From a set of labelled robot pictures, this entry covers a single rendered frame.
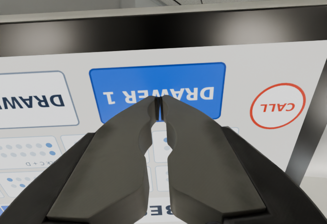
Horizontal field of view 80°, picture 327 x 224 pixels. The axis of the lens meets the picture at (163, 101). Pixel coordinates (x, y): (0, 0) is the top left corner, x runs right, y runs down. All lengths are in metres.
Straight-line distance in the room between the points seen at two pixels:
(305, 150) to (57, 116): 0.21
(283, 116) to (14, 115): 0.21
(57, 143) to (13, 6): 0.20
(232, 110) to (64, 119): 0.13
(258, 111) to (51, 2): 0.27
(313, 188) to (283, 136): 3.48
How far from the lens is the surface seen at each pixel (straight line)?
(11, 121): 0.19
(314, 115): 0.19
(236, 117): 0.16
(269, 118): 0.18
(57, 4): 0.30
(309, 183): 3.66
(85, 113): 0.16
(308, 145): 0.21
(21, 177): 0.24
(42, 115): 0.18
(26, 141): 0.20
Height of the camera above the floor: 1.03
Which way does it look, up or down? 11 degrees down
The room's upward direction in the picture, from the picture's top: 177 degrees clockwise
